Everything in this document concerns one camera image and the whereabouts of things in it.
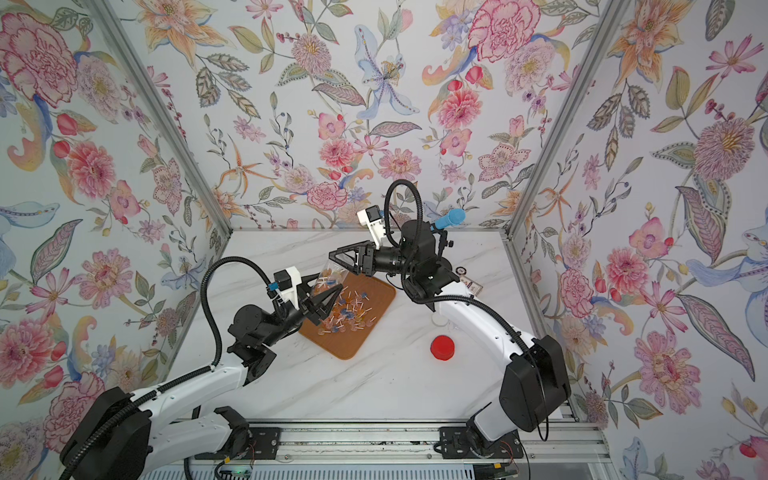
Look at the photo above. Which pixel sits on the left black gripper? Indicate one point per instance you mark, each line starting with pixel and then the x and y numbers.
pixel 300 306

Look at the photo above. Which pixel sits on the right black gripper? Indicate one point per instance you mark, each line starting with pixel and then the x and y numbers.
pixel 369 260

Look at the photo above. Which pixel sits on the brown wooden tray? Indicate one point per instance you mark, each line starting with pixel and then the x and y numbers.
pixel 345 346

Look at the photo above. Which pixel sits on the red jar lid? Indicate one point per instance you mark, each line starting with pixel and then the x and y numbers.
pixel 442 348

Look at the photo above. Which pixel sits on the clear patterned lid jar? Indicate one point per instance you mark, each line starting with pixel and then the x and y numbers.
pixel 330 278

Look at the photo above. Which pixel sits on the white jar lid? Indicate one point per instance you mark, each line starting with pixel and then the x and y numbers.
pixel 439 320

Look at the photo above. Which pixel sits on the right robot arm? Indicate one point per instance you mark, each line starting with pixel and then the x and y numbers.
pixel 534 379

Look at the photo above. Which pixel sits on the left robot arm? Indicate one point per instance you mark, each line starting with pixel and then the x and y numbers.
pixel 127 435

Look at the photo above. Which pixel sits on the pile of lollipop candies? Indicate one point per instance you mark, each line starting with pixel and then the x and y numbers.
pixel 353 312

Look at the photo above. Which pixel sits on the blue microphone on stand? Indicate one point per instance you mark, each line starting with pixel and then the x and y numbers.
pixel 454 218

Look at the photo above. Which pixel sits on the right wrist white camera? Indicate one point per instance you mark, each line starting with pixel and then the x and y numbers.
pixel 372 219

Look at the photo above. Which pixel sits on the wrist white camera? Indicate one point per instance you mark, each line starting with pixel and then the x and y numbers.
pixel 285 285
pixel 372 219

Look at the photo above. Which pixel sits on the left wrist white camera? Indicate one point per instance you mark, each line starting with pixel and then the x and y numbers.
pixel 285 285

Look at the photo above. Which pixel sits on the small keychain card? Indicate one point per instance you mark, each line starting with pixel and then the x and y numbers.
pixel 473 286

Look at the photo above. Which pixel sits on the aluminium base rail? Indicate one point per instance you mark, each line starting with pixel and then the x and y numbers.
pixel 562 449

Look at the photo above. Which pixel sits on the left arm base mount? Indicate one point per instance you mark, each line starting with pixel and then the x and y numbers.
pixel 253 442

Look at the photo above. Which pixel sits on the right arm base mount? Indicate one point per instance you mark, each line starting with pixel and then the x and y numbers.
pixel 463 443

